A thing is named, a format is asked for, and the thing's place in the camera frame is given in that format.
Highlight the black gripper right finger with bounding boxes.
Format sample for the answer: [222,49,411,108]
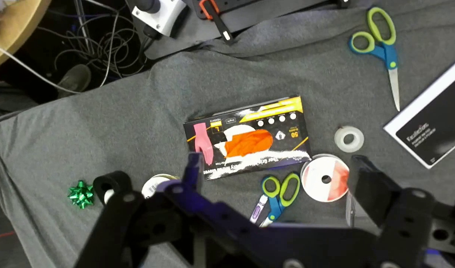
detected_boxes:
[350,155,436,235]

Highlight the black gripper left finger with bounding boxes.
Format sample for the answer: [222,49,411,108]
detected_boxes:
[157,152,225,220]

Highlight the purple white marker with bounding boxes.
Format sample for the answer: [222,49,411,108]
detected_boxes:
[249,193,273,224]

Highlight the red white ribbon spool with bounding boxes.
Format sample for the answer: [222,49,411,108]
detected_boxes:
[299,152,353,204]

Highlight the clear tape roll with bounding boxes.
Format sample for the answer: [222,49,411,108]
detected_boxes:
[334,125,366,155]

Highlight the black yellow product box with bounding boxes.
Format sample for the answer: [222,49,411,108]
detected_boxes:
[183,95,313,181]

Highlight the small green blue scissors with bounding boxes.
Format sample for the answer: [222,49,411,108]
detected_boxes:
[259,171,304,227]

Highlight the green gift bow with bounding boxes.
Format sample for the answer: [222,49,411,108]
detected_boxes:
[68,178,97,210]

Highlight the large green blue scissors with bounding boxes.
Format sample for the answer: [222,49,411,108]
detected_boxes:
[349,4,404,113]

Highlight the orange black clamp tool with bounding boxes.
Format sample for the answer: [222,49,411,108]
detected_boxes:
[197,0,236,44]

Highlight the white grey box device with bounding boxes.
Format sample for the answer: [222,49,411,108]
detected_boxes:
[131,0,189,38]

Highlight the round wooden table edge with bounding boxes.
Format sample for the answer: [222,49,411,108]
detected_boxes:
[0,0,54,71]

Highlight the black cable bundle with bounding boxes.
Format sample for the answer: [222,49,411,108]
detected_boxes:
[36,0,152,88]

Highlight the white cable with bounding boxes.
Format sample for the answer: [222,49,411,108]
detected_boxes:
[0,34,85,96]

